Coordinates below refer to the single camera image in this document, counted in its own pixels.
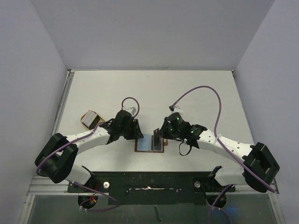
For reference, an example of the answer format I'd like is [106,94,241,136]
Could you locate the brown leather card holder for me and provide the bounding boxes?
[134,134,168,153]

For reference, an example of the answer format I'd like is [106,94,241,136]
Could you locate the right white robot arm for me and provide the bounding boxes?
[159,112,280,193]

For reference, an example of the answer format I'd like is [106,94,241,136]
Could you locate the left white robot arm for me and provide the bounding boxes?
[35,107,143,192]

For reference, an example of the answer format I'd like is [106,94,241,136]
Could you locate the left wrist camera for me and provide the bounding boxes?
[123,107,137,116]

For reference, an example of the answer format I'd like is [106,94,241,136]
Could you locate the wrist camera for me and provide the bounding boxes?
[169,105,184,116]
[123,107,137,116]

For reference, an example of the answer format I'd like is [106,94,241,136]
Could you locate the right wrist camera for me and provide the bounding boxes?
[169,105,184,116]

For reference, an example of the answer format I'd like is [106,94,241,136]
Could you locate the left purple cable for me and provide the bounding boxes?
[36,97,140,212]

